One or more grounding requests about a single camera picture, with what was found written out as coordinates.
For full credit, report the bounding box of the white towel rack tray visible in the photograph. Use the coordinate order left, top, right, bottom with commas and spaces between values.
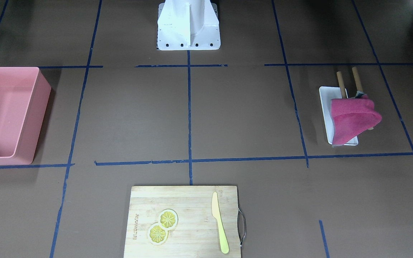
319, 86, 342, 145

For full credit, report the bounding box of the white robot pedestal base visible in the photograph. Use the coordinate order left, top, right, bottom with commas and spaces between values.
156, 0, 221, 51

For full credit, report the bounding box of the outer wooden rack rod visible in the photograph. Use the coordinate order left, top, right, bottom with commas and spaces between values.
351, 66, 364, 92

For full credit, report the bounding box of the wooden rack rod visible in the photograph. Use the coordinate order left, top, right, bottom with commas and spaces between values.
336, 71, 347, 99
351, 66, 364, 92

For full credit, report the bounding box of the yellow plastic knife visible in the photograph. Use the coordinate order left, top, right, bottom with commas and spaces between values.
211, 191, 230, 254

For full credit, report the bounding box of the pink grey cleaning cloth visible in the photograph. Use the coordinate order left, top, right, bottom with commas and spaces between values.
331, 91, 382, 146

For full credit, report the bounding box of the pink plastic bin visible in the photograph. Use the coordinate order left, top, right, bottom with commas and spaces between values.
0, 67, 51, 166

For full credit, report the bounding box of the inner wooden rack rod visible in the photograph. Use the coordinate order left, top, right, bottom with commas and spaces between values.
336, 71, 347, 99

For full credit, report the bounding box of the lemon slice near knife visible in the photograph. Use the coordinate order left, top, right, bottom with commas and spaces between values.
158, 209, 179, 231

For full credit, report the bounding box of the lemon slice near logo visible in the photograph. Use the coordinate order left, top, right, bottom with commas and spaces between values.
147, 223, 169, 245

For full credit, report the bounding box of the bamboo cutting board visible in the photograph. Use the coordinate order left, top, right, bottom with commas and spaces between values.
123, 186, 242, 258

